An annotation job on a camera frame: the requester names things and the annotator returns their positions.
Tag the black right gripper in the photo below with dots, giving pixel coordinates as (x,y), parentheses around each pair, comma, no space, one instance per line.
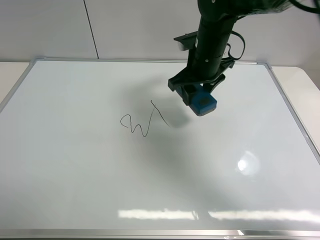
(181,82)

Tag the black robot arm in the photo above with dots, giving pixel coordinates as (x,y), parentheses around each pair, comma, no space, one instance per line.
(206,63)

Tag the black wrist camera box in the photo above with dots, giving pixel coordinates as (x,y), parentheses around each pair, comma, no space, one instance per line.
(186,41)

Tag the blue board eraser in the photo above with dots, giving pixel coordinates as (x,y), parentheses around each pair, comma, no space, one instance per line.
(202,102)

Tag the white aluminium-framed whiteboard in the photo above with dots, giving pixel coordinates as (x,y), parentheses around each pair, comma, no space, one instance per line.
(103,149)

